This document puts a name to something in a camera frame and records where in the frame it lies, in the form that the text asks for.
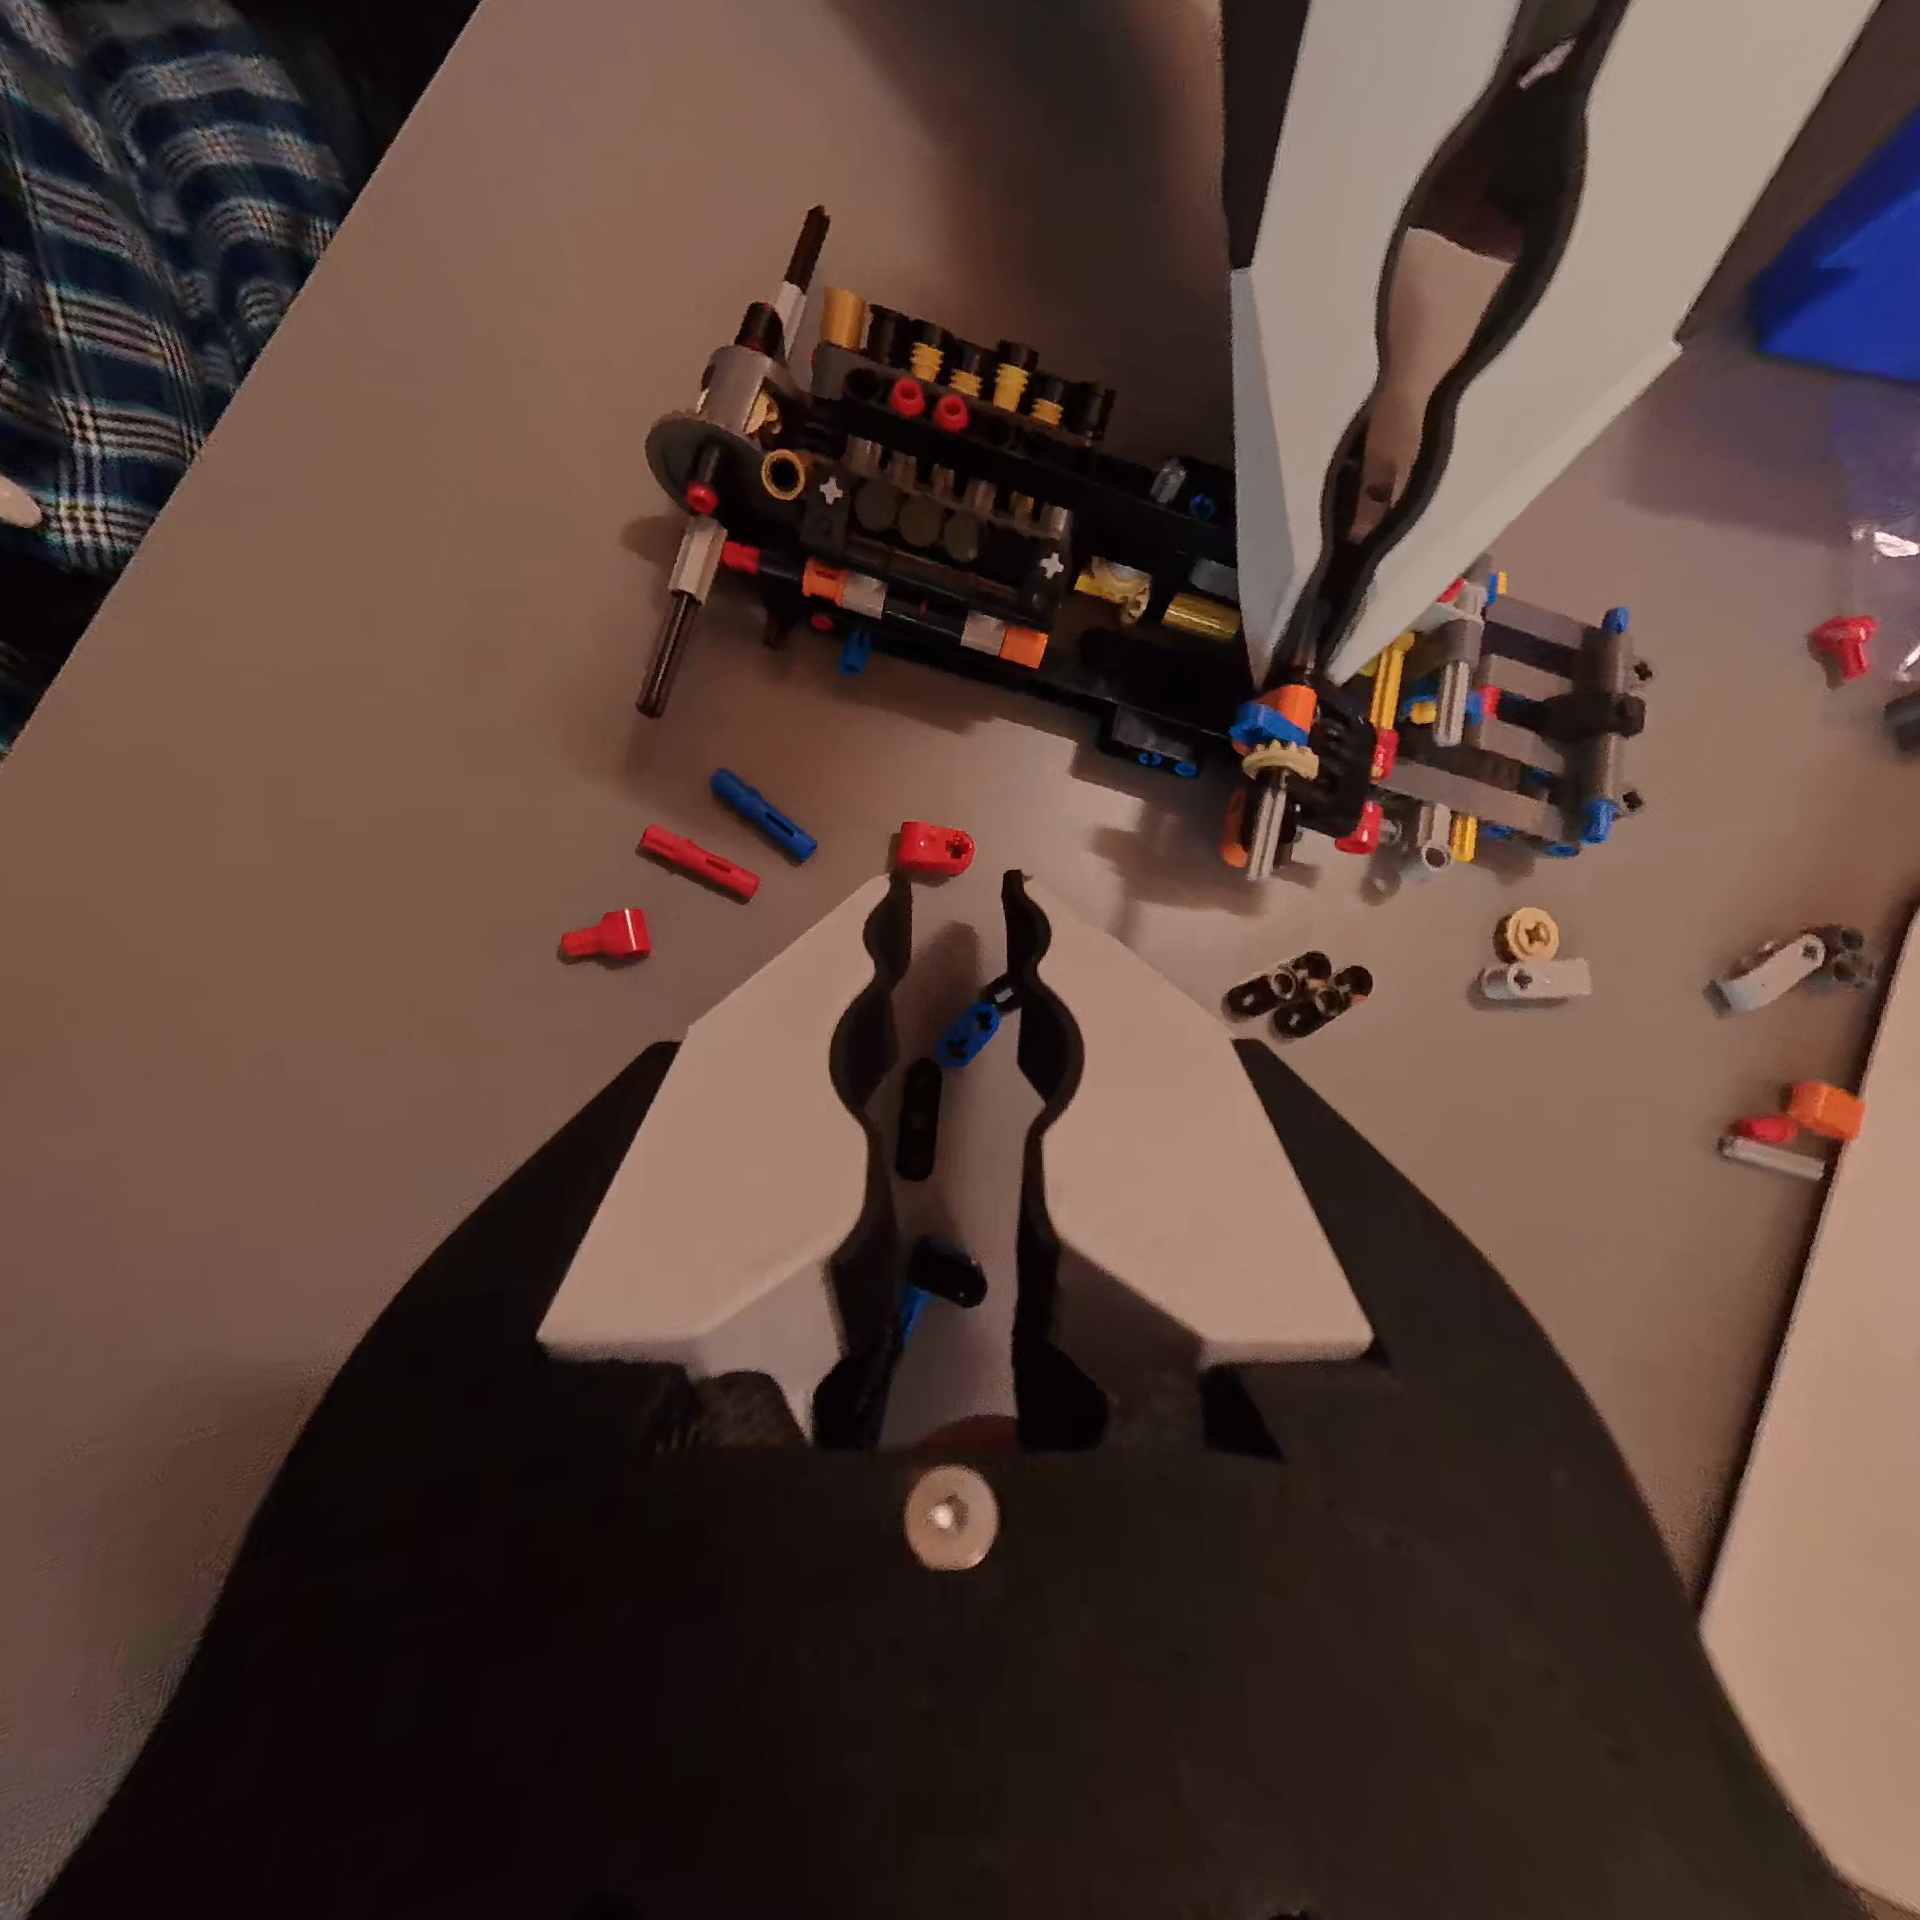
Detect clear plastic bag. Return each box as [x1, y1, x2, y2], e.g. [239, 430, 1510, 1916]
[1843, 502, 1920, 751]

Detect long lego vehicle chassis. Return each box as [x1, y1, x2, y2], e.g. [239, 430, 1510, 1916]
[638, 200, 1660, 903]

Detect small lego gear assembly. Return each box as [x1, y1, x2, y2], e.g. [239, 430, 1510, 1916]
[1223, 674, 1389, 880]

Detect light grey lego connector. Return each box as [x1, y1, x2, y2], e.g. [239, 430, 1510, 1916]
[1708, 930, 1827, 1018]

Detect blue long lego pin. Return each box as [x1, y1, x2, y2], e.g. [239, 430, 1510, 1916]
[709, 766, 821, 866]

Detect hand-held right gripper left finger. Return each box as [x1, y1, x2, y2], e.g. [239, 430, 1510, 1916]
[534, 870, 921, 1450]

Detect red long lego pin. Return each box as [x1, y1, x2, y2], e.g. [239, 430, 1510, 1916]
[635, 823, 763, 903]

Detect black connector with blue pin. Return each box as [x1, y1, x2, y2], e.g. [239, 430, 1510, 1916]
[892, 1235, 991, 1359]

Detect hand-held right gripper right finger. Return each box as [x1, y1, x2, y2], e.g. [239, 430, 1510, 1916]
[996, 866, 1375, 1454]

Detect blue plastic bin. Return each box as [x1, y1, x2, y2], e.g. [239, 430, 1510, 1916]
[1751, 147, 1920, 395]

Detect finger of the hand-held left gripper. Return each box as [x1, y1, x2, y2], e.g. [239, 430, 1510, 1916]
[1229, 0, 1524, 688]
[1316, 0, 1885, 688]

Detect plaid trousers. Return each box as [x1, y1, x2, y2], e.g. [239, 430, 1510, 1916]
[0, 0, 367, 751]

